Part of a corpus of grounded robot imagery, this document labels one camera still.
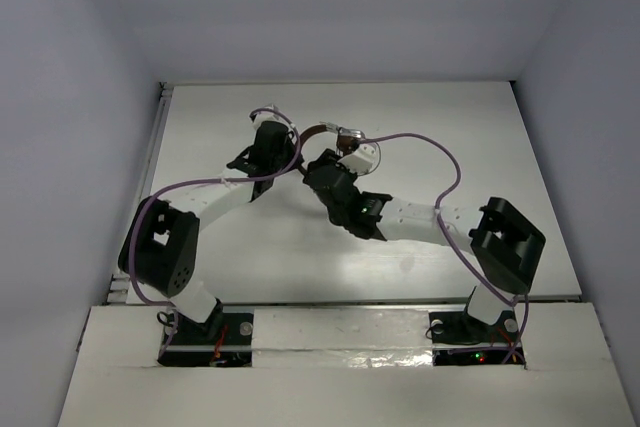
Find brown silver headphones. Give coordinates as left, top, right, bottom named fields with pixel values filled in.
left=299, top=122, right=366, bottom=156

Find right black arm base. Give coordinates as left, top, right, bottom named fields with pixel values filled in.
left=425, top=286, right=530, bottom=366

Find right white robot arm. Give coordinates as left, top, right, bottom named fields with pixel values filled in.
left=303, top=150, right=546, bottom=340

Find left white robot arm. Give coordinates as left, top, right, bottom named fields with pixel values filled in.
left=117, top=108, right=300, bottom=341

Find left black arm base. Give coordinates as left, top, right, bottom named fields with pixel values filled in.
left=156, top=301, right=254, bottom=368

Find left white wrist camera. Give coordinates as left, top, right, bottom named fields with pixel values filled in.
left=249, top=104, right=282, bottom=131

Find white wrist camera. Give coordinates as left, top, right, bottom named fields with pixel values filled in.
left=249, top=104, right=282, bottom=131
left=338, top=142, right=381, bottom=176

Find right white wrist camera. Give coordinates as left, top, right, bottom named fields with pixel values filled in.
left=338, top=142, right=381, bottom=176

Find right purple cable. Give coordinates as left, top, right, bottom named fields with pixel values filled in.
left=362, top=132, right=530, bottom=366

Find purple cable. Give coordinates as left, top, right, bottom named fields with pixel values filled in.
left=128, top=105, right=305, bottom=363
left=362, top=132, right=530, bottom=366

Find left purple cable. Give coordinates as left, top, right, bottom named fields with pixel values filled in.
left=128, top=105, right=305, bottom=363

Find aluminium rail left side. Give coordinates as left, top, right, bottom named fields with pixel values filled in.
left=102, top=82, right=174, bottom=306

